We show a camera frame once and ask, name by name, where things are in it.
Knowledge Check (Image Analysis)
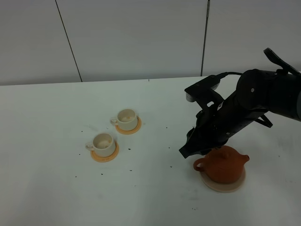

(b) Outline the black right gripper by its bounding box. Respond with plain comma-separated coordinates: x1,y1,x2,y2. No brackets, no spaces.
179,93,256,159

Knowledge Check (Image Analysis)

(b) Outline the brown clay teapot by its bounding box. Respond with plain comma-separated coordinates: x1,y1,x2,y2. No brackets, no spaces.
193,145,250,184

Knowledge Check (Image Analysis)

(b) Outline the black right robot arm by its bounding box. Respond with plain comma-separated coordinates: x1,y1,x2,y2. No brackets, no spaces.
179,48,301,158

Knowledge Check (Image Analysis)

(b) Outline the beige round teapot saucer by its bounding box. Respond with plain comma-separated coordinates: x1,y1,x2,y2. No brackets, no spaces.
198,168,246,193

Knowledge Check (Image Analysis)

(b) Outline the far orange coaster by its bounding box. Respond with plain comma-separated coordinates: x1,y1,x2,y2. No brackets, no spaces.
115,116,142,135

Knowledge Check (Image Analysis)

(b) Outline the orange coaster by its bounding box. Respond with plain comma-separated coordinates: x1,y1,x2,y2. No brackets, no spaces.
115,116,142,135
90,142,119,162

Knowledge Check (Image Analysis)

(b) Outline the far white teacup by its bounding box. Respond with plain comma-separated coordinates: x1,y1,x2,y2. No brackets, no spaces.
110,109,138,131

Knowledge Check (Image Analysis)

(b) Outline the white teacup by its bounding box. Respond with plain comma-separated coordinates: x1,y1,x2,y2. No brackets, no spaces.
85,133,116,157
110,109,138,131

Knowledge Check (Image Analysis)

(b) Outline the near white teacup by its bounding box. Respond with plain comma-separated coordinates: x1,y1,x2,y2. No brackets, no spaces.
85,133,116,157

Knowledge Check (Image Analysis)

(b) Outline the near orange coaster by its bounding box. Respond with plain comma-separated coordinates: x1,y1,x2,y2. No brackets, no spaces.
90,142,119,162

